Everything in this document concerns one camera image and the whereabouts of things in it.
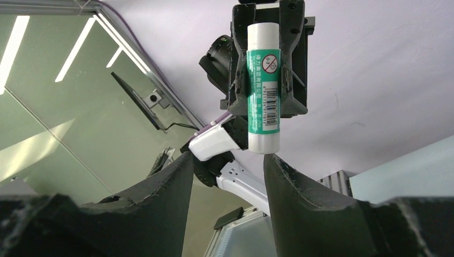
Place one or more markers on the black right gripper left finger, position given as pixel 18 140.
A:
pixel 147 219

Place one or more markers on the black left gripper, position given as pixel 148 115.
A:
pixel 284 28

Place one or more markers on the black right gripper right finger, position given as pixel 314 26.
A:
pixel 310 219

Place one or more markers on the green white glue stick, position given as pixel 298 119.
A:
pixel 263 60

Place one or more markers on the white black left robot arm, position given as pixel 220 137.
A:
pixel 214 145

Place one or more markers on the aluminium frame rail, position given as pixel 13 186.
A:
pixel 338 182

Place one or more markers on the black monitor on mount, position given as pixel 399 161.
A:
pixel 145 104

